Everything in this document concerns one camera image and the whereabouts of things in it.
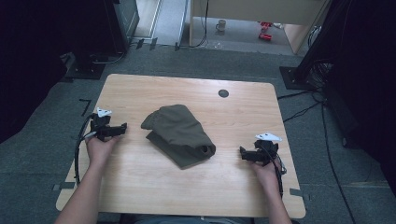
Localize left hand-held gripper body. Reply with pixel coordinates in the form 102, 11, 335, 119
90, 106, 113, 143

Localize black cabinet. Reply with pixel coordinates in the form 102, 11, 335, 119
104, 0, 140, 54

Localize beige mug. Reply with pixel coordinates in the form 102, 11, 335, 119
215, 19, 228, 33

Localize beige wooden desk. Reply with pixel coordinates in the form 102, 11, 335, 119
188, 0, 332, 56

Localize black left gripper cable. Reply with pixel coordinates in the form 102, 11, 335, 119
73, 113, 98, 188

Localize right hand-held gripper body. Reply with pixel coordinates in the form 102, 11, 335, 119
254, 133, 283, 168

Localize black tape corner mark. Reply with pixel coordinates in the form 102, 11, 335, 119
78, 98, 92, 118

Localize olive green shorts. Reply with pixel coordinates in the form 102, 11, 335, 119
140, 104, 217, 171

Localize tangled black cable bundle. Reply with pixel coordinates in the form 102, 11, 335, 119
307, 58, 334, 91

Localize grey tape strip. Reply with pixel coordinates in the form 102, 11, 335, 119
289, 188, 311, 202
51, 181, 77, 191

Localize long black floor cable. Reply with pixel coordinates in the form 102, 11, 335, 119
319, 99, 357, 224

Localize person's right hand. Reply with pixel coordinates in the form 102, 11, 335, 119
249, 157, 282, 189

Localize dark curtain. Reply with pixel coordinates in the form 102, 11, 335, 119
0, 0, 108, 145
323, 0, 396, 199

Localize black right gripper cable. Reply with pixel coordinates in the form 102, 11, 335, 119
261, 146, 288, 200

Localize black stand base plate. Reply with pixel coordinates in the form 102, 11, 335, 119
278, 65, 316, 91
64, 52, 106, 80

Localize black hanging cable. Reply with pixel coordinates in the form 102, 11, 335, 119
178, 0, 210, 49

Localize person's left hand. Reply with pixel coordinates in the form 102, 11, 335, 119
85, 134, 121, 170

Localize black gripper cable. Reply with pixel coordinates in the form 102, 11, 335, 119
73, 113, 98, 188
261, 146, 288, 200

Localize short black floor cable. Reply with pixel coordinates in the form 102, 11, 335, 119
276, 88, 321, 101
282, 101, 322, 123

